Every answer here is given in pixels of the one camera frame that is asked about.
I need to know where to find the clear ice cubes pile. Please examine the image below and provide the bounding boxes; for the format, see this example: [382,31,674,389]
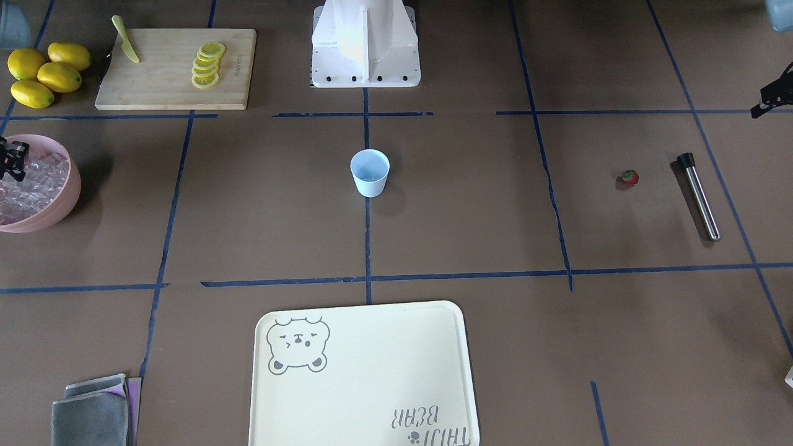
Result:
[1,151,69,225]

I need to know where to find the cream bear tray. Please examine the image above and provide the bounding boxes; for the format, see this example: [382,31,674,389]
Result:
[247,301,481,445]

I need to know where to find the steel muddler black tip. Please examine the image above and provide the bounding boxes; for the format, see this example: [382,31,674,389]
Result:
[676,152,722,242]

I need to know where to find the yellow lemon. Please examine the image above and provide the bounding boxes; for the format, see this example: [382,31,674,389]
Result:
[7,47,48,80]
[37,62,82,93]
[9,79,55,109]
[47,42,92,72]

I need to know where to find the red strawberry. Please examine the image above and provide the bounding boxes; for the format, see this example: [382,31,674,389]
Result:
[620,169,639,186]

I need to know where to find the grey folded cloth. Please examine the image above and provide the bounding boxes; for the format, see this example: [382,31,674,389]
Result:
[51,374,142,445]

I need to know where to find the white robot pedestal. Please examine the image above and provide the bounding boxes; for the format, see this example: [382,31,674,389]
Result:
[310,1,421,89]

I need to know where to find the pink bowl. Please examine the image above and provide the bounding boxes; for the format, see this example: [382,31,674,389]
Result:
[1,134,81,232]

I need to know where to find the wooden cutting board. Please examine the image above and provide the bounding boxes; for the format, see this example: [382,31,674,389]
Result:
[95,28,257,110]

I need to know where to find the yellow-green knife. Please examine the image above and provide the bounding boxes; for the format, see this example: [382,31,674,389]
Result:
[111,15,141,63]

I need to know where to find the light blue cup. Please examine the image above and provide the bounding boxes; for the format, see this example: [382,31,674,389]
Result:
[349,149,391,198]

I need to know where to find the lemon slices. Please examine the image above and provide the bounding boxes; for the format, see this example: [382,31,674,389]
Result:
[191,42,226,89]

